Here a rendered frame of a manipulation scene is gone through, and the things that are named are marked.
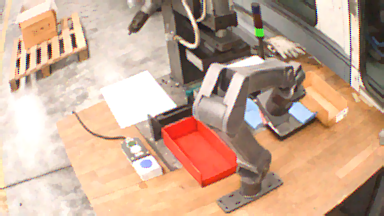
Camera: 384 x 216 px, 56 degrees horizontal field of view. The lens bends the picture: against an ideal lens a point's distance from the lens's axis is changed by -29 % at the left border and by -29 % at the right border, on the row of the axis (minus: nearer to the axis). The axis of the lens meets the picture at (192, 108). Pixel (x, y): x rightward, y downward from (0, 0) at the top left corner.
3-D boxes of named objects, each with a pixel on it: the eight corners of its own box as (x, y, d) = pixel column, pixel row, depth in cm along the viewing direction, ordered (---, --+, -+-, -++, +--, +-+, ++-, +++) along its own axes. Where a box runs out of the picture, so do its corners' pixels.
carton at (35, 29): (23, 34, 480) (18, 2, 452) (61, 17, 493) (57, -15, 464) (20, 54, 427) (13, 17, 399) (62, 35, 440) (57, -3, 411)
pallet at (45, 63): (15, 49, 481) (14, 40, 473) (78, 20, 504) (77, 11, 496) (11, 92, 387) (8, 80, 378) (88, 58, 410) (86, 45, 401)
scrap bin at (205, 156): (202, 188, 134) (200, 174, 131) (164, 143, 153) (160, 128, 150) (238, 171, 138) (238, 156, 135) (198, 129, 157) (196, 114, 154)
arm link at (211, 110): (256, 150, 129) (209, 87, 104) (274, 158, 125) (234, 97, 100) (244, 170, 127) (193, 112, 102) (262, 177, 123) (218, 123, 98)
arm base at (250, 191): (212, 183, 124) (225, 197, 119) (274, 153, 131) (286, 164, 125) (214, 201, 129) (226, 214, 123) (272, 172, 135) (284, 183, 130)
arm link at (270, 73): (273, 54, 122) (197, 66, 101) (299, 65, 117) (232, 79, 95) (268, 97, 127) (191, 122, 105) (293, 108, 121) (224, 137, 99)
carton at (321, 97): (327, 130, 148) (328, 112, 143) (290, 97, 167) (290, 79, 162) (346, 116, 152) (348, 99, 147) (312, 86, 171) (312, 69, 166)
